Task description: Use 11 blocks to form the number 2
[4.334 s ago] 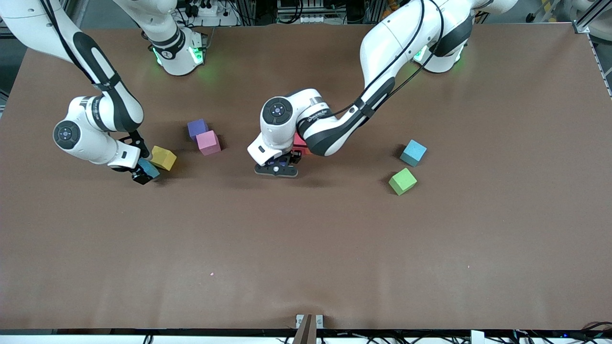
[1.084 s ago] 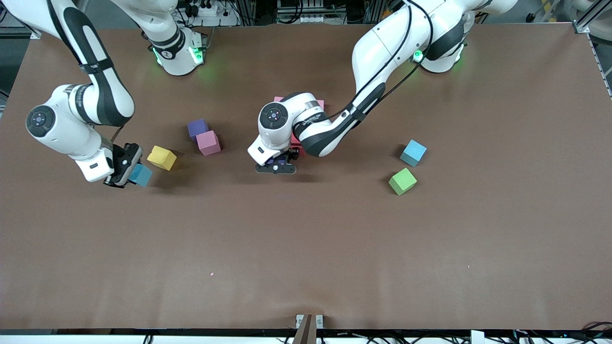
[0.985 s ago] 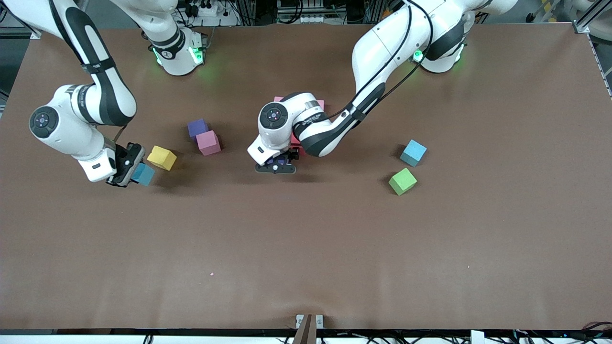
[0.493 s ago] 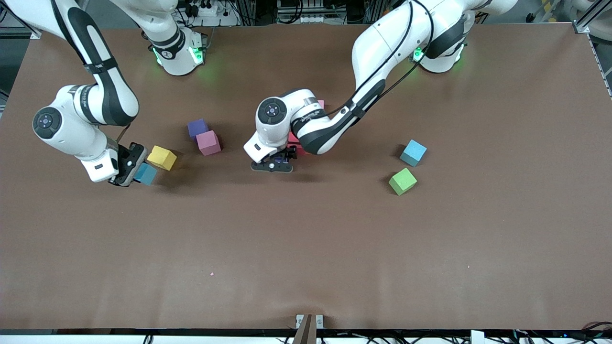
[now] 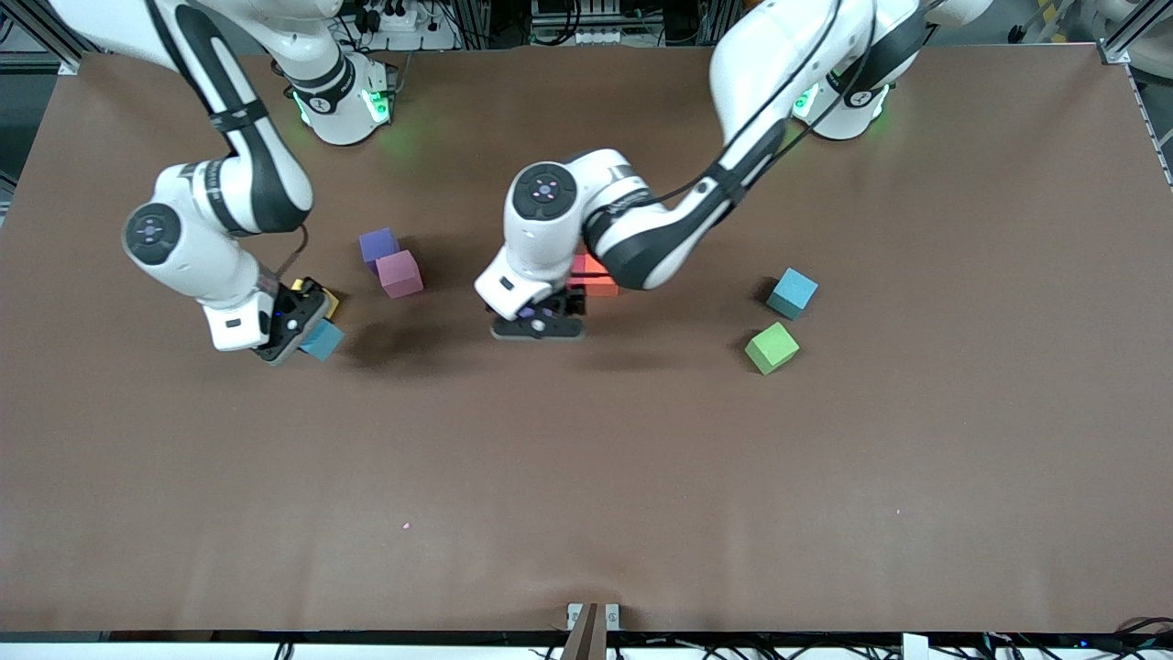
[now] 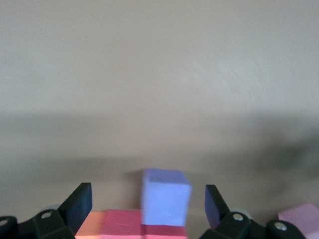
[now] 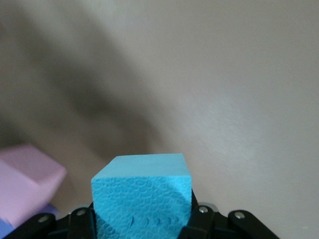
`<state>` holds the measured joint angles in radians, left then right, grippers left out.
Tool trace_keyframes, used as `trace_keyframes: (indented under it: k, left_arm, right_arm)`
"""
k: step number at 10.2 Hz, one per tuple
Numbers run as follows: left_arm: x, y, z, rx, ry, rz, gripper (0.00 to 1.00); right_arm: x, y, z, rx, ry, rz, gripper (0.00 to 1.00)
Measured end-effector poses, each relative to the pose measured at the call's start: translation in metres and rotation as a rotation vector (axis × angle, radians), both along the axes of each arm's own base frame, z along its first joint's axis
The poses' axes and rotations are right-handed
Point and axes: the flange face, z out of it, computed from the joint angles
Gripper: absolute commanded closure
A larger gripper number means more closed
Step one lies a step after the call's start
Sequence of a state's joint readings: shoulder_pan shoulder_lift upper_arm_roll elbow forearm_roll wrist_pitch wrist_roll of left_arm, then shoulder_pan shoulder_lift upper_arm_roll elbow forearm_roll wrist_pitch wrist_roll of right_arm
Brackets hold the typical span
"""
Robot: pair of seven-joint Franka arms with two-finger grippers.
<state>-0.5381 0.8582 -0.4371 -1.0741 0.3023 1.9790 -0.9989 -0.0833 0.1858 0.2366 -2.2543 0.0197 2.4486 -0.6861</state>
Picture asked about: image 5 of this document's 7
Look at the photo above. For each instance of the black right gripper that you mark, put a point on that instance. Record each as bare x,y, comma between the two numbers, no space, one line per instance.
305,295

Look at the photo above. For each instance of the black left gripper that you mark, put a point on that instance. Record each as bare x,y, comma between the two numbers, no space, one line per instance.
575,300

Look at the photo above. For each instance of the yellow foam cube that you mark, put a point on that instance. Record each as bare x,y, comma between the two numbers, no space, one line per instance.
332,302

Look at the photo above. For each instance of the orange foam cube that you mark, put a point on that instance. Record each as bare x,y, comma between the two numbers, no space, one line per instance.
600,282

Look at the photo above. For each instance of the purple foam cube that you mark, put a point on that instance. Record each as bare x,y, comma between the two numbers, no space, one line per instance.
534,313
378,245

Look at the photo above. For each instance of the cyan foam cube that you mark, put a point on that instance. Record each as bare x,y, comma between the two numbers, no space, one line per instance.
324,341
793,292

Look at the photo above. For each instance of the white Franka left arm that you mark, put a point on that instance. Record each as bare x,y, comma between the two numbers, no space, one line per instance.
550,238

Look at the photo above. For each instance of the white Franka right arm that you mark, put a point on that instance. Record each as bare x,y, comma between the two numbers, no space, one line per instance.
202,266

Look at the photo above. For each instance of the pink foam cube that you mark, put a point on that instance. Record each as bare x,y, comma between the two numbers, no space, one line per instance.
400,273

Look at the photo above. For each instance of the green foam cube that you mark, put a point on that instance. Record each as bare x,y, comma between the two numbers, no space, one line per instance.
772,348

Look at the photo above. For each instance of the white power strip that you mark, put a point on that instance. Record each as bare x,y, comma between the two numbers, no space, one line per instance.
394,18
596,37

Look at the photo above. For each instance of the silver mount bracket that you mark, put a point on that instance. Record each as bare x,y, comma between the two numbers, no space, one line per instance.
592,628

